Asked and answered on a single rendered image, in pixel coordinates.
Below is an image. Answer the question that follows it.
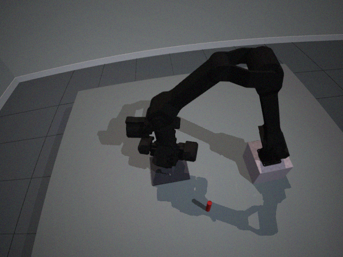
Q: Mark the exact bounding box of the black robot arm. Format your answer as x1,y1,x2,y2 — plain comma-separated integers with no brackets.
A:
125,46,290,168

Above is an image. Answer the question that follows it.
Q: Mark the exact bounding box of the red peg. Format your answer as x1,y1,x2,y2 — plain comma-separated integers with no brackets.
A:
206,201,212,212

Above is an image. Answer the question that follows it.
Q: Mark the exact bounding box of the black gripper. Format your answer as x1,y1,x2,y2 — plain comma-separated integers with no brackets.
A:
138,136,198,162

